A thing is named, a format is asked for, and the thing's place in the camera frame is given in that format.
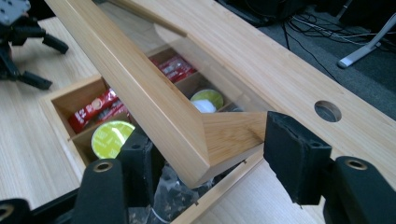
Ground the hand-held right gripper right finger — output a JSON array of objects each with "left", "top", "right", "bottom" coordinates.
[{"left": 262, "top": 110, "right": 396, "bottom": 224}]

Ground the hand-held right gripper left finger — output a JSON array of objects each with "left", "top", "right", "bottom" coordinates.
[{"left": 70, "top": 129, "right": 166, "bottom": 224}]

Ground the wooden box with window lid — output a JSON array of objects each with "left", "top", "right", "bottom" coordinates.
[{"left": 38, "top": 0, "right": 269, "bottom": 224}]

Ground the green lidded capsule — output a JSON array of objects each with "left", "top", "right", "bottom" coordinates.
[
  {"left": 91, "top": 119, "right": 136, "bottom": 160},
  {"left": 190, "top": 89, "right": 225, "bottom": 110}
]

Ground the pile of red sachets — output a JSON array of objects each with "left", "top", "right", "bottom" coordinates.
[{"left": 67, "top": 54, "right": 198, "bottom": 134}]

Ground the pile of dark clear packets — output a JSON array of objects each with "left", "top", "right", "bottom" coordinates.
[{"left": 128, "top": 161, "right": 226, "bottom": 224}]

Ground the white capsule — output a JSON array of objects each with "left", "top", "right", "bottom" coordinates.
[{"left": 191, "top": 99, "right": 218, "bottom": 114}]

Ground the dark stand base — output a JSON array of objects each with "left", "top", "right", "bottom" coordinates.
[{"left": 217, "top": 0, "right": 307, "bottom": 28}]

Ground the thin black floor cable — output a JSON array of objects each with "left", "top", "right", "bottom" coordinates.
[{"left": 280, "top": 20, "right": 341, "bottom": 84}]

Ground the white desk frame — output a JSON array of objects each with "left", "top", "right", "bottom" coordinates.
[{"left": 337, "top": 12, "right": 396, "bottom": 70}]

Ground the bundle of floor cables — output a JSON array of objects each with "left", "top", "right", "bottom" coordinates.
[{"left": 288, "top": 12, "right": 396, "bottom": 49}]

